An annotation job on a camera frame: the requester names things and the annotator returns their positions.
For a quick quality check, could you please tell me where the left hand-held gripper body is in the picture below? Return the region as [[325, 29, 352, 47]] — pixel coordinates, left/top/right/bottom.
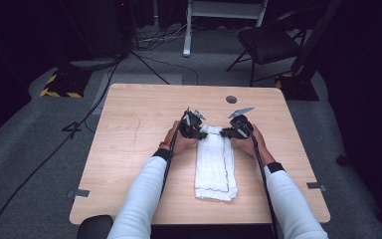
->
[[178, 107, 207, 139]]

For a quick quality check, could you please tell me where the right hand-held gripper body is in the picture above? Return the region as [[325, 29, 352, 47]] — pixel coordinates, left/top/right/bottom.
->
[[228, 106, 256, 139]]

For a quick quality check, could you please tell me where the white towel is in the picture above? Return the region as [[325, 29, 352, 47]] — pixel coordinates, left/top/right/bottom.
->
[[194, 124, 239, 202]]

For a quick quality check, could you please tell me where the person's left hand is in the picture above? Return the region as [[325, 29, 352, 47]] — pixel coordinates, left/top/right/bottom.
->
[[160, 119, 198, 156]]

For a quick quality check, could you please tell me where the person's right hand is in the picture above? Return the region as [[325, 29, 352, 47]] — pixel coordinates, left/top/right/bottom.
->
[[231, 124, 277, 166]]

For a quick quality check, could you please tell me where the black yellow striped base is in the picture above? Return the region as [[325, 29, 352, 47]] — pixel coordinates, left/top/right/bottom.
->
[[275, 72, 320, 102], [39, 68, 93, 99]]

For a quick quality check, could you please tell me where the black folding chair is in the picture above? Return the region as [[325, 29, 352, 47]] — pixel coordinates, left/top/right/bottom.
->
[[226, 9, 312, 88]]

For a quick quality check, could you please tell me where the grey tape strip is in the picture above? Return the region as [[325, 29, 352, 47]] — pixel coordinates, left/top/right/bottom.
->
[[67, 188, 91, 199], [306, 181, 328, 193]]

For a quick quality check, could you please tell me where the small black floor object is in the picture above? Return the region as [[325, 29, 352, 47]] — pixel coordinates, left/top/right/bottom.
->
[[335, 152, 349, 167]]

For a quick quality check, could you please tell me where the black slanted stand pole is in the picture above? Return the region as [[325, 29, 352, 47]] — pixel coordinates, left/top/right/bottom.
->
[[291, 0, 343, 79]]

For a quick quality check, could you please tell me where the black computer tower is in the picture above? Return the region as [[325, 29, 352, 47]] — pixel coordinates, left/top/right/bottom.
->
[[79, 0, 134, 58]]

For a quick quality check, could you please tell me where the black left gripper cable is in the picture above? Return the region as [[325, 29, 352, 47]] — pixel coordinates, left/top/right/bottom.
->
[[158, 127, 182, 204]]

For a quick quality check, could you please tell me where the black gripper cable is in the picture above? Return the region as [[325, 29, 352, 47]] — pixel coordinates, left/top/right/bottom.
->
[[158, 127, 182, 204], [251, 133, 279, 239]]

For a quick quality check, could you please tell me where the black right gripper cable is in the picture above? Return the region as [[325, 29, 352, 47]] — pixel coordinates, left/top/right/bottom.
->
[[251, 133, 279, 239]]

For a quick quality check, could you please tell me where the thin black floor cable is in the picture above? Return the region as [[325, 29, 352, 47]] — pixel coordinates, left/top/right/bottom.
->
[[128, 49, 171, 86]]

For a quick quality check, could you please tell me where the bundle of floor cables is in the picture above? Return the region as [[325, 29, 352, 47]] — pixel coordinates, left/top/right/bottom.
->
[[132, 22, 195, 52]]

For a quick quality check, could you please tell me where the white desk frame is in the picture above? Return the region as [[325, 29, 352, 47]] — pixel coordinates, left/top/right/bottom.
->
[[182, 0, 269, 58]]

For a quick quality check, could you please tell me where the long thick black floor cable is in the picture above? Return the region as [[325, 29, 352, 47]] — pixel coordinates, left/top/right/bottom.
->
[[0, 61, 122, 239]]

